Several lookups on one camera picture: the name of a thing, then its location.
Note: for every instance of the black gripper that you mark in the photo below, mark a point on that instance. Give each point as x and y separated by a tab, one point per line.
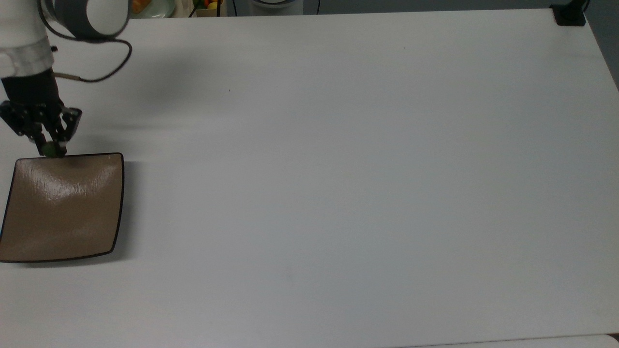
31	94

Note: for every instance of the small dark red strawberry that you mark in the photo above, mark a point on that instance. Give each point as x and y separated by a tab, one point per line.
51	150

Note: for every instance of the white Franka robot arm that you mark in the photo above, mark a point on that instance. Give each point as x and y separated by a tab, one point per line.
24	29

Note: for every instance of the square brown ceramic plate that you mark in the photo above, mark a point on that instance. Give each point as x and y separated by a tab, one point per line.
63	208

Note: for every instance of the glass bowl with orange fruit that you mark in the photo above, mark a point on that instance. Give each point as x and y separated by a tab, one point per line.
154	7

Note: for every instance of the box of colourful toys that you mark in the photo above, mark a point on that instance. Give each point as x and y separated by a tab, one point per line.
208	7

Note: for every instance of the white round appliance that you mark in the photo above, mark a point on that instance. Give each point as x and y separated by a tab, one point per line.
275	6

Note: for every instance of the black table clamp mount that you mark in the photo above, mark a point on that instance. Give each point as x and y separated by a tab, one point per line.
569	14

